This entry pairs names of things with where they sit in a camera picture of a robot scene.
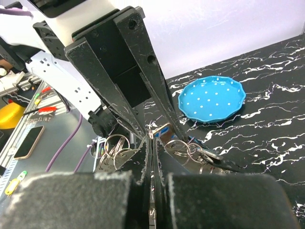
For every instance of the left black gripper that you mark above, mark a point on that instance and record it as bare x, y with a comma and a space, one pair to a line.
106, 55

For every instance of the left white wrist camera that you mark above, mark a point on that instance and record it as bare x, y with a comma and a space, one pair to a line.
18, 30

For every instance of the yellow round object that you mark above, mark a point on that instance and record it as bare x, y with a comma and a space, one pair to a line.
10, 115

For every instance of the yellow key tag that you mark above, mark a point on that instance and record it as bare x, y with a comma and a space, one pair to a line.
12, 186

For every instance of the black smartphone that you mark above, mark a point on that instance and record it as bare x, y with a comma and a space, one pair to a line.
27, 146

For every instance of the blue key tag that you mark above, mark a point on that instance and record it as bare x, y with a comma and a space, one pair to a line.
162, 130

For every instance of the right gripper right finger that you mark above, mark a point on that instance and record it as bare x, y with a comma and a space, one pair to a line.
184, 200

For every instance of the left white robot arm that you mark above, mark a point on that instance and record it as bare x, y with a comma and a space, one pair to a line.
59, 74

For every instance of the blue dotted plate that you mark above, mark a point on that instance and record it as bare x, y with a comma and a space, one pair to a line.
211, 99

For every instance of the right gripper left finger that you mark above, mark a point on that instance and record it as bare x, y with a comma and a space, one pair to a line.
64, 200

